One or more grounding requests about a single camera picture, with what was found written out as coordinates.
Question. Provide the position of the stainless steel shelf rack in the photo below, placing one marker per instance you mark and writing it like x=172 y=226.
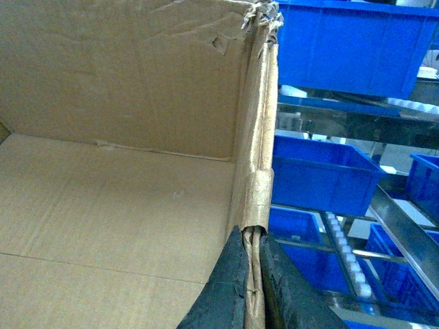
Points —
x=388 y=132

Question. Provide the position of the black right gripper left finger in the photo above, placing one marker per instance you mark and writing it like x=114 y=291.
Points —
x=222 y=302

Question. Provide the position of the brown cardboard box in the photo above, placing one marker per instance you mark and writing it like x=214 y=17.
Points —
x=135 y=135

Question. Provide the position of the blue plastic bin middle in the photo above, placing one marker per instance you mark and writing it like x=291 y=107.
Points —
x=323 y=176

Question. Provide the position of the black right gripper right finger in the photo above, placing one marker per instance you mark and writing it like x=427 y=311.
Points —
x=290 y=301

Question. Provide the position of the blue plastic bin right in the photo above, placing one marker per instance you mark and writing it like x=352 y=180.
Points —
x=400 y=282

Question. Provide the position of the blue plastic bin upper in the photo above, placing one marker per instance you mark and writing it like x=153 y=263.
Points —
x=353 y=47

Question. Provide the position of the blue plastic bin lower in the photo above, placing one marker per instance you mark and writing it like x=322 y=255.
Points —
x=298 y=234

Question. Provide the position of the blue plastic bin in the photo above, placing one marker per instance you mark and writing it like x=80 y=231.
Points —
x=298 y=234
x=400 y=282
x=323 y=176
x=353 y=47

